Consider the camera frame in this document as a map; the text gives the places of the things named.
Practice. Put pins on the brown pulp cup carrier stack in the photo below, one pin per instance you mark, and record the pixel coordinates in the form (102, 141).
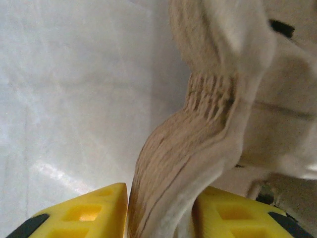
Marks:
(178, 148)

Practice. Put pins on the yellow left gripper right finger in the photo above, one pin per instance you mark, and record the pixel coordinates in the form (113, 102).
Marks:
(242, 223)

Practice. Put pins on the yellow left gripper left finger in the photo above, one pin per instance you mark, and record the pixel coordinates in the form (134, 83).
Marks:
(74, 218)

